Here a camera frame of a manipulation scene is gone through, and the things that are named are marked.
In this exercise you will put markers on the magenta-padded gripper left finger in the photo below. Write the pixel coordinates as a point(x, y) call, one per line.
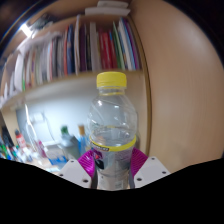
point(86, 163)

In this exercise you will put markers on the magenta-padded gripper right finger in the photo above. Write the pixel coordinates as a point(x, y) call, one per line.
point(140, 161)

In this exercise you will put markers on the clear plastic bottle yellow cap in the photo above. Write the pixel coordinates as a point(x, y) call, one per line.
point(111, 133)

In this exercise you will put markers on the clear bottle gold cap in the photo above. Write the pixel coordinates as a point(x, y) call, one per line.
point(82, 140)

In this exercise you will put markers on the grey shaker bottle green lid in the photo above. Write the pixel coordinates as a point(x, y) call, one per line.
point(70, 143)

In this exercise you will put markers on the white and blue box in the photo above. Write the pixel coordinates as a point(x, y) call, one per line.
point(56, 152)

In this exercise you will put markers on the magenta carton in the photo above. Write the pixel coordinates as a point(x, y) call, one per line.
point(41, 147)

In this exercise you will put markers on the red and white canister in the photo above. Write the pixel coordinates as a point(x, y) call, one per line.
point(20, 140)

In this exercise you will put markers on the wooden shelf unit with books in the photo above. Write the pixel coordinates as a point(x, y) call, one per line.
point(83, 50)

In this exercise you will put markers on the bright ceiling tube light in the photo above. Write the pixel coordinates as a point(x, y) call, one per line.
point(26, 29)

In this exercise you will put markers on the white wall power socket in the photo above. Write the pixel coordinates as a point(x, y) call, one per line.
point(39, 118)

